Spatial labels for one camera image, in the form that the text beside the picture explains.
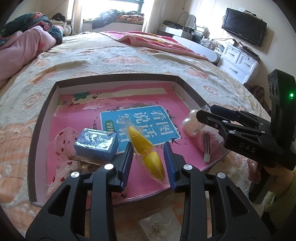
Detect white pearl hair accessory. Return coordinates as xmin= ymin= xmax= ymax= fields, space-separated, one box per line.
xmin=182 ymin=105 xmax=210 ymax=137

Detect earrings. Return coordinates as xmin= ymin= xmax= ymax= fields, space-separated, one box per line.
xmin=139 ymin=208 xmax=182 ymax=241

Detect polka dot fabric scrunchie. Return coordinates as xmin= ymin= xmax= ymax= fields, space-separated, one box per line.
xmin=52 ymin=126 xmax=93 ymax=186

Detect yellow bangles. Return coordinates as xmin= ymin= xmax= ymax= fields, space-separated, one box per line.
xmin=127 ymin=126 xmax=166 ymax=182

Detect blue small jewelry box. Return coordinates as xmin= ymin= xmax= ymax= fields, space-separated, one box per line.
xmin=74 ymin=128 xmax=119 ymax=162

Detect person's right hand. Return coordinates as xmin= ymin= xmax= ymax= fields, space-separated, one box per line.
xmin=247 ymin=159 xmax=296 ymax=194

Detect white drawer cabinet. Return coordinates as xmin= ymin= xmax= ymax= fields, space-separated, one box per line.
xmin=217 ymin=44 xmax=260 ymax=84

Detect white dressing desk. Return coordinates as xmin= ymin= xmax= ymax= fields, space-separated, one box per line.
xmin=158 ymin=21 xmax=220 ymax=66

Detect dark cardboard box tray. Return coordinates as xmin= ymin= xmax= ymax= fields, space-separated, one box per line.
xmin=28 ymin=74 xmax=227 ymax=206

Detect pink red blanket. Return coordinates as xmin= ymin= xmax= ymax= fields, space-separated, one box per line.
xmin=100 ymin=31 xmax=209 ymax=61

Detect white curtain right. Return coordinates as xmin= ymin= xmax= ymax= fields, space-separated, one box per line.
xmin=142 ymin=0 xmax=166 ymax=34

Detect white curtain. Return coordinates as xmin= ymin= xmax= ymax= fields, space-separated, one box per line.
xmin=71 ymin=0 xmax=83 ymax=35
xmin=142 ymin=0 xmax=166 ymax=34

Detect cream patterned bedspread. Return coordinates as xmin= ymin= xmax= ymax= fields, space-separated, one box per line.
xmin=1 ymin=33 xmax=270 ymax=235

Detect clothes pile on windowsill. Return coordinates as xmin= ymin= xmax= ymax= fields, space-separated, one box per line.
xmin=92 ymin=9 xmax=144 ymax=29

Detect pink quilt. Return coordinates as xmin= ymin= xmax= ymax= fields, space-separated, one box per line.
xmin=1 ymin=26 xmax=57 ymax=86

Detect white curtain left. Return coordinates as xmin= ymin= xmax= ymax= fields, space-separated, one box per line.
xmin=71 ymin=0 xmax=83 ymax=35

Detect dark floral duvet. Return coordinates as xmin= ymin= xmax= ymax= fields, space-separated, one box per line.
xmin=1 ymin=12 xmax=63 ymax=49

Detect black wall television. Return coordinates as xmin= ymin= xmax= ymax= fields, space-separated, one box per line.
xmin=222 ymin=8 xmax=267 ymax=47

